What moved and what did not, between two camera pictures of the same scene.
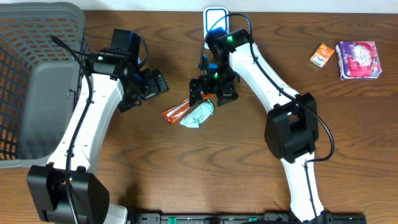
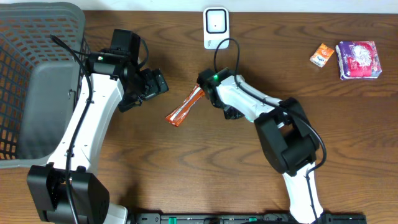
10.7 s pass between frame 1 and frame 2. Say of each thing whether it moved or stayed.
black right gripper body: moved
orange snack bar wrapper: moved
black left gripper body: stayed
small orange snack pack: stayed
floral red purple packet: stayed
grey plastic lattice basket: stayed
